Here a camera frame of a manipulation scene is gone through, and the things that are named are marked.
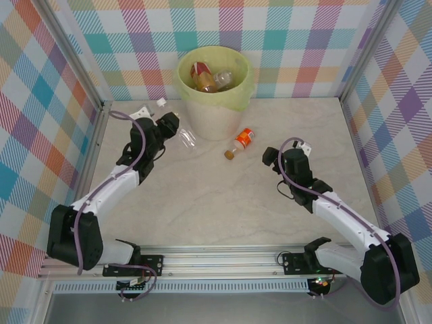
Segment crushed clear bottle white cap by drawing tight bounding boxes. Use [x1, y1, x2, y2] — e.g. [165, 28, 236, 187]
[157, 97, 199, 151]

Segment amber tea bottle red label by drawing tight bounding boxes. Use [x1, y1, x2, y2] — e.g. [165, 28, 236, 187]
[189, 61, 219, 93]

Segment red cap bottle red label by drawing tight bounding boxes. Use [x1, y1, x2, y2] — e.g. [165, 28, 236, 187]
[214, 70, 238, 91]

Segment beige bin with green liner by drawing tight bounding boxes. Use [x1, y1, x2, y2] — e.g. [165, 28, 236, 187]
[177, 46, 254, 141]

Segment orange bottle white cap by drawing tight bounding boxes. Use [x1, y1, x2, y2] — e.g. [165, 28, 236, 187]
[234, 127, 256, 150]

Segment small circuit board with LEDs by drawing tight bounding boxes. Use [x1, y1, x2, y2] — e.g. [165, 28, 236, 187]
[308, 276, 333, 290]

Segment grey metal panel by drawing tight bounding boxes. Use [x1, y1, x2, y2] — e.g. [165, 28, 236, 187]
[43, 292, 406, 324]

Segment aluminium side rail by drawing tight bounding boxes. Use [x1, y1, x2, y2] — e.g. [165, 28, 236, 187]
[76, 101, 113, 203]

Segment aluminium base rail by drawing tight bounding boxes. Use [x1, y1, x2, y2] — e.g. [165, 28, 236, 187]
[36, 245, 367, 279]

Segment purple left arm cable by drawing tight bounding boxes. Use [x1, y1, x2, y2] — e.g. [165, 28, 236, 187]
[74, 110, 159, 302]

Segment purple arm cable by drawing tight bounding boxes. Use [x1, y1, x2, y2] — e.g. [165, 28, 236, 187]
[278, 136, 402, 310]
[74, 110, 159, 302]

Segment aluminium frame post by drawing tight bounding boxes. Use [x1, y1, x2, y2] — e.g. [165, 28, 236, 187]
[39, 0, 114, 114]
[338, 0, 403, 102]

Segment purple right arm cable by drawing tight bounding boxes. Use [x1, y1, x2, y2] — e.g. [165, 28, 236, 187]
[278, 136, 402, 310]

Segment slotted grey cable duct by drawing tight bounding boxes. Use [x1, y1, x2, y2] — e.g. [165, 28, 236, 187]
[53, 282, 311, 294]

